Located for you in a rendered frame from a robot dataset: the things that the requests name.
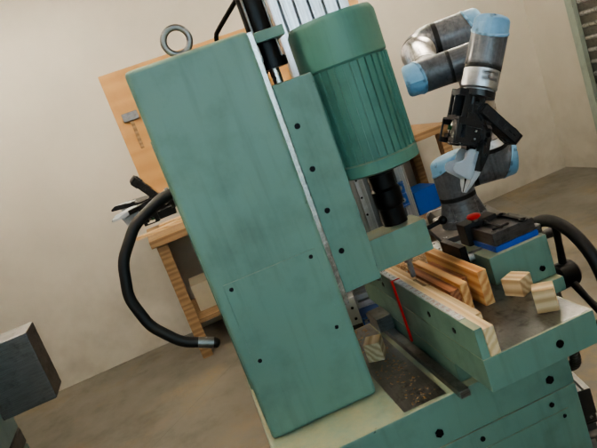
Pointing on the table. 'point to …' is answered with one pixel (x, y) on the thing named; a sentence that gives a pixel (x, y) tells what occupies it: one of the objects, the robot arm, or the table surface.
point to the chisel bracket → (400, 242)
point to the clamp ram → (458, 251)
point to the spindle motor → (356, 89)
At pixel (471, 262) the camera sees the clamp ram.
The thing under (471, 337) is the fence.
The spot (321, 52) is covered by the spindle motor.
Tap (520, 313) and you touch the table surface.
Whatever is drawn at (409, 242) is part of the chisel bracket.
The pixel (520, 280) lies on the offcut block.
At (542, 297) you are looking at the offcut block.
